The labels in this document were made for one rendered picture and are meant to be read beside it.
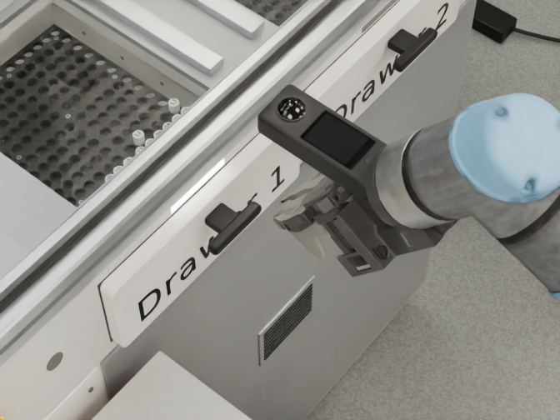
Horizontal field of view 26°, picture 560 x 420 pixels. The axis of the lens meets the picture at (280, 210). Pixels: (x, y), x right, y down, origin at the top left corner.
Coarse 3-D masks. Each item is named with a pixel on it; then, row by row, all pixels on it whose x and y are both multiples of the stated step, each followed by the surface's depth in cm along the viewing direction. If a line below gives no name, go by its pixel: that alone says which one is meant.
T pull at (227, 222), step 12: (252, 204) 124; (216, 216) 123; (228, 216) 123; (240, 216) 123; (252, 216) 124; (216, 228) 123; (228, 228) 122; (240, 228) 123; (216, 240) 121; (228, 240) 122; (216, 252) 121
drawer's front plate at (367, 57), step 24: (408, 0) 138; (432, 0) 142; (456, 0) 148; (384, 24) 136; (408, 24) 140; (432, 24) 146; (360, 48) 134; (384, 48) 138; (336, 72) 132; (360, 72) 136; (384, 72) 142; (312, 96) 130; (336, 96) 134; (360, 96) 140
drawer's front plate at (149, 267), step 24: (264, 144) 126; (240, 168) 125; (264, 168) 129; (288, 168) 134; (216, 192) 123; (240, 192) 127; (264, 192) 132; (192, 216) 121; (168, 240) 120; (192, 240) 124; (144, 264) 118; (168, 264) 122; (120, 288) 117; (144, 288) 121; (120, 312) 119; (144, 312) 124; (120, 336) 123
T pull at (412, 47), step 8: (400, 32) 138; (408, 32) 138; (424, 32) 138; (432, 32) 138; (392, 40) 137; (400, 40) 137; (408, 40) 137; (416, 40) 137; (424, 40) 137; (432, 40) 138; (392, 48) 137; (400, 48) 137; (408, 48) 136; (416, 48) 136; (424, 48) 138; (400, 56) 136; (408, 56) 136; (416, 56) 137; (400, 64) 135; (408, 64) 136
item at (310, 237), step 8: (288, 200) 110; (296, 200) 108; (280, 208) 110; (288, 208) 107; (312, 224) 107; (296, 232) 110; (304, 232) 109; (312, 232) 108; (320, 232) 107; (304, 240) 110; (312, 240) 109; (320, 240) 109; (312, 248) 110; (320, 248) 109; (320, 256) 110
